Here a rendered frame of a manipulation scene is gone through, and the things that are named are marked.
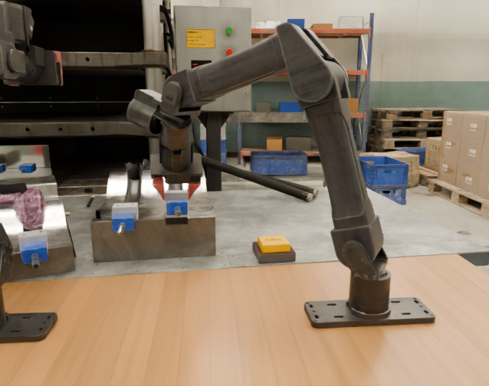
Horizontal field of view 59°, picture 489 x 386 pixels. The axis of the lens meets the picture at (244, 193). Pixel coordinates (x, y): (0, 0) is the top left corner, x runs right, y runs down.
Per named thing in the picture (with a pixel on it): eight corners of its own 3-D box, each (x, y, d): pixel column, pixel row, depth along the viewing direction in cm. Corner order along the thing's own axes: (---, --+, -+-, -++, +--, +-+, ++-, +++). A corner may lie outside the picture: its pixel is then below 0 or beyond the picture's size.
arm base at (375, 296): (304, 263, 72) (314, 281, 65) (420, 259, 74) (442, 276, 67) (303, 306, 74) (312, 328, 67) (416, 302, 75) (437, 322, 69)
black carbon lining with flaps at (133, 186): (186, 219, 99) (185, 178, 97) (113, 222, 97) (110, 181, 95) (182, 186, 133) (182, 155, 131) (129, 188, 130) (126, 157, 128)
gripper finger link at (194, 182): (165, 188, 96) (164, 155, 90) (198, 187, 98) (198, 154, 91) (165, 210, 91) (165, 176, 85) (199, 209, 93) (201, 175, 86)
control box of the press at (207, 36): (251, 349, 199) (253, 4, 165) (184, 356, 194) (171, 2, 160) (244, 325, 220) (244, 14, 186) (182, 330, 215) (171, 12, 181)
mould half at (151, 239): (215, 255, 96) (214, 196, 93) (93, 263, 92) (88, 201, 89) (201, 200, 144) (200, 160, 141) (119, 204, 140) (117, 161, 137)
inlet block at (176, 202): (191, 227, 85) (191, 199, 84) (165, 227, 84) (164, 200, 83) (187, 214, 97) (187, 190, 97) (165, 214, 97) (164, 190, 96)
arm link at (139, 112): (116, 124, 82) (130, 61, 78) (146, 121, 89) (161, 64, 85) (163, 149, 78) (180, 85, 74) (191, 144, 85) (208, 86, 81)
